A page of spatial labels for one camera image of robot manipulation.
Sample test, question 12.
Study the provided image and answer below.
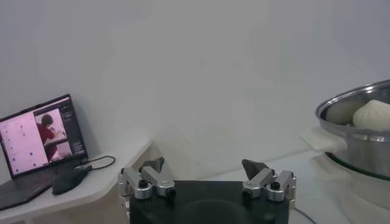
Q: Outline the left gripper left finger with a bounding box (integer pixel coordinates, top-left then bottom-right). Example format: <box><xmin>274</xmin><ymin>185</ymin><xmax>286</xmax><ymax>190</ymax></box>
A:
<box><xmin>118</xmin><ymin>156</ymin><xmax>177</xmax><ymax>200</ymax></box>

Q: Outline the thin black looped cable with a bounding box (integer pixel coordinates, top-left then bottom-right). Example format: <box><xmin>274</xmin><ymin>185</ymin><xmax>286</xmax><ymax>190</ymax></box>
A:
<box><xmin>79</xmin><ymin>155</ymin><xmax>116</xmax><ymax>171</ymax></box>

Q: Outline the white side table rounded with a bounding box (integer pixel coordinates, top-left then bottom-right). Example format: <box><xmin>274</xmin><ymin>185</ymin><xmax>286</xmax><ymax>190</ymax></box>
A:
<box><xmin>0</xmin><ymin>138</ymin><xmax>153</xmax><ymax>224</ymax></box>

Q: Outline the cream electric cooker base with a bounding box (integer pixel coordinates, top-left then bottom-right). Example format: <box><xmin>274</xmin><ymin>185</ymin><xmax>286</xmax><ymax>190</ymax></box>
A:
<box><xmin>301</xmin><ymin>126</ymin><xmax>390</xmax><ymax>224</ymax></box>

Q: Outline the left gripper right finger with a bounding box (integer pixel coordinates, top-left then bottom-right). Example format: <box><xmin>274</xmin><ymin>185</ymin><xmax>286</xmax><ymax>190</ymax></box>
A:
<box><xmin>241</xmin><ymin>158</ymin><xmax>297</xmax><ymax>202</ymax></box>

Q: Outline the black computer mouse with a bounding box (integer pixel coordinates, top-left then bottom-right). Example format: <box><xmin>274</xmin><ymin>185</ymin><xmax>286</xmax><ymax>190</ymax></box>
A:
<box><xmin>51</xmin><ymin>165</ymin><xmax>93</xmax><ymax>196</ymax></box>

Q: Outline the white steamed baozi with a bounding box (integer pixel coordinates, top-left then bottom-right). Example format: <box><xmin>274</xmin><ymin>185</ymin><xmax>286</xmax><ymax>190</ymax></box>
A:
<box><xmin>352</xmin><ymin>99</ymin><xmax>390</xmax><ymax>131</ymax></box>

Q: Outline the black laptop pink screen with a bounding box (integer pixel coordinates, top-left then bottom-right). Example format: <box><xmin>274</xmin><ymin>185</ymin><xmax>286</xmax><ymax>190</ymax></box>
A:
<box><xmin>0</xmin><ymin>93</ymin><xmax>89</xmax><ymax>211</ymax></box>

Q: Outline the stainless steel steamer basket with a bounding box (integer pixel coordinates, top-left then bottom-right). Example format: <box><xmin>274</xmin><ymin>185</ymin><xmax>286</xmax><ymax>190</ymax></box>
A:
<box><xmin>315</xmin><ymin>79</ymin><xmax>390</xmax><ymax>180</ymax></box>

